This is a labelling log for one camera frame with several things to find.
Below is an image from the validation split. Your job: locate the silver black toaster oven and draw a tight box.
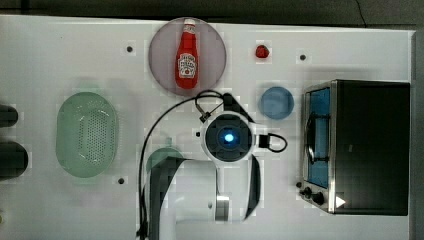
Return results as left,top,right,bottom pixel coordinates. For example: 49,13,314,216
297,79,411,216

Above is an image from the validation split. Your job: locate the red ketchup bottle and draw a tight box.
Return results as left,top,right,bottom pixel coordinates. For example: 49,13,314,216
175,19,199,89

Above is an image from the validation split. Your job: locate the black short loop cable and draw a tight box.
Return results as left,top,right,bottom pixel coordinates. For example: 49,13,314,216
258,132,289,154

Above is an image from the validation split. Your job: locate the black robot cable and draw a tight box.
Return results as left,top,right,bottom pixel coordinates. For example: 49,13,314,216
135,89,224,240

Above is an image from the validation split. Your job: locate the green plastic colander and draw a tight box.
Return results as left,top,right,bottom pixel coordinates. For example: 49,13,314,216
56,92,119,178

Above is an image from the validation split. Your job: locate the small red strawberry toy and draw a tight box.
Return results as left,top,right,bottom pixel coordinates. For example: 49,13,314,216
255,45,270,59

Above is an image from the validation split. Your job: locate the green pot with handle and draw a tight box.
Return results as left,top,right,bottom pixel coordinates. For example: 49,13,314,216
146,137,183,172

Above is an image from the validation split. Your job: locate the grey round plate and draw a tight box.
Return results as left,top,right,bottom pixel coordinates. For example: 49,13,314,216
148,18,227,96

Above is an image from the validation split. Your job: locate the blue plastic cup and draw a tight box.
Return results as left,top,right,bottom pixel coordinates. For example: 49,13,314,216
258,86,294,120

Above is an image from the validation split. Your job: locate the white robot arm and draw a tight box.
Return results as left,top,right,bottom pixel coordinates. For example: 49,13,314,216
140,93,269,240

